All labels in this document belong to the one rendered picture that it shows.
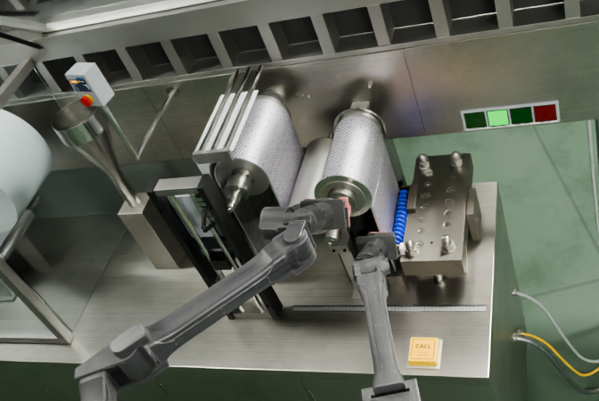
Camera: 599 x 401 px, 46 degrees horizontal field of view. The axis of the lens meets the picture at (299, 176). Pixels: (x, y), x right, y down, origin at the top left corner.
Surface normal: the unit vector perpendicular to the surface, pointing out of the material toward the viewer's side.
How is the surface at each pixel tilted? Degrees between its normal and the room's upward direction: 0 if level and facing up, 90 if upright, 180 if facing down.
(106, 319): 0
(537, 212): 0
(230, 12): 90
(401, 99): 90
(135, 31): 90
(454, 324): 0
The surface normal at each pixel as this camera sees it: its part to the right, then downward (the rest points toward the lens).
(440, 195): -0.32, -0.71
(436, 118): -0.22, 0.70
